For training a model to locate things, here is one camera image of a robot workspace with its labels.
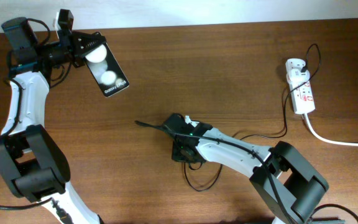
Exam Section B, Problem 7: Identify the white power strip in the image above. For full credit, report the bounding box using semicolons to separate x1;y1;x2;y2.
285;58;315;114

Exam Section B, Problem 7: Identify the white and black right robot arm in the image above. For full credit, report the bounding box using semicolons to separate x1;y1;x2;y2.
162;113;329;223

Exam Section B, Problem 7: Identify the white USB charger plug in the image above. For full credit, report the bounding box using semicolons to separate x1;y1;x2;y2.
288;68;310;83

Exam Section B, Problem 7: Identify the white power strip cord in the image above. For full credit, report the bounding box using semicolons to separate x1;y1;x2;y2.
302;113;358;149

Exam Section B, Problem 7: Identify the black charging cable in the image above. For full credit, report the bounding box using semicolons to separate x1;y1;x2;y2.
183;44;322;192

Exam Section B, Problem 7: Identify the black Samsung Galaxy flip phone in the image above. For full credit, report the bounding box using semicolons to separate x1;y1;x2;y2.
85;43;129;98

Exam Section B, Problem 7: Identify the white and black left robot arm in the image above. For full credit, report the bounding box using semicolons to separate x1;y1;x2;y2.
0;10;103;223

